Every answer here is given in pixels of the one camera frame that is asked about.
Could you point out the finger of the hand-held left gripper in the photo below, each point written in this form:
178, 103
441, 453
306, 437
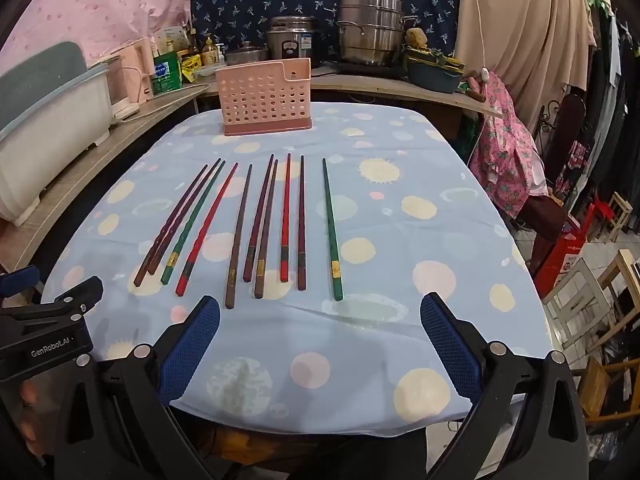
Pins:
20, 281
75, 295

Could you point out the green labelled container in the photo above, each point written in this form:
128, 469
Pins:
166, 74

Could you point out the dark glass bottle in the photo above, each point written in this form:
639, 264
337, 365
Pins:
193, 42

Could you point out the white wooden stool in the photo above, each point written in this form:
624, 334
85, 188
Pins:
580, 295

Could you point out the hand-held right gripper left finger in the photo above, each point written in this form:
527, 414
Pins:
190, 350

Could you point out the pink floral garment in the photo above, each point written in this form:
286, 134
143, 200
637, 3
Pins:
505, 150

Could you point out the hanging dark clothes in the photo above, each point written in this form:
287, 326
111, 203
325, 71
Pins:
615, 90

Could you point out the white carton box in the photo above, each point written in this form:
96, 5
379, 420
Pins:
167, 40

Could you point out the clear food container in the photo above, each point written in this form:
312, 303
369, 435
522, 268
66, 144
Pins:
209, 73

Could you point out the beige curtain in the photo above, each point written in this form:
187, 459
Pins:
525, 25

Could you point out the yellow pump bottle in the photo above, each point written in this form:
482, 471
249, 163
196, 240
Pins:
210, 54

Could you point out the light blue dotted tablecloth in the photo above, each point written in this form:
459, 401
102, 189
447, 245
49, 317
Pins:
310, 350

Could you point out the pink kitchen appliance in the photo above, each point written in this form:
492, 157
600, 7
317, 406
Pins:
127, 75

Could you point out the green chopstick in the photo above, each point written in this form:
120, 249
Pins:
331, 230
194, 222

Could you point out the steel rice cooker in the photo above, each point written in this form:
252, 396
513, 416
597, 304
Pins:
294, 40

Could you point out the large steel steamer pot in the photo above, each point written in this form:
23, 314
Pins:
372, 30

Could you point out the yellow packet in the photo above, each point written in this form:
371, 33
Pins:
191, 69

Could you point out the white plastic tub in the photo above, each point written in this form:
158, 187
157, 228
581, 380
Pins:
45, 135

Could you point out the navy printed cloth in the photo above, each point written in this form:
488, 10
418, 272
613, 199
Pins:
240, 5

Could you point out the grey wooden counter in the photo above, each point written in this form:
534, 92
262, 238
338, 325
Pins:
90, 175

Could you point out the brown wooden chair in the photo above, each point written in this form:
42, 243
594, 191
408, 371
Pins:
607, 385

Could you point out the small steel lidded pot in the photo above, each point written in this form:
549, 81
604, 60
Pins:
246, 55

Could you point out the dark iron chair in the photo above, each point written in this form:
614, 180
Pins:
565, 130

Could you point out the red chopstick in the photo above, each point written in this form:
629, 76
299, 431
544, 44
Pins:
286, 217
208, 229

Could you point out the pink floral curtain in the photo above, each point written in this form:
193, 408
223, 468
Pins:
110, 0

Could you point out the pink perforated utensil holder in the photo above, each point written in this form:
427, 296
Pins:
265, 97

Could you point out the blue basin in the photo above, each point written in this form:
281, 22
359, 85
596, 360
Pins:
432, 77

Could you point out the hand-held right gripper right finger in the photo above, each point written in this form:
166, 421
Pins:
450, 347

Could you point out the yellow sponge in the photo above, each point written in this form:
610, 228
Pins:
417, 39

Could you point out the person's left hand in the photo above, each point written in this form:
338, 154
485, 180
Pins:
30, 395

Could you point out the red bag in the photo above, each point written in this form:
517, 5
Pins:
565, 255

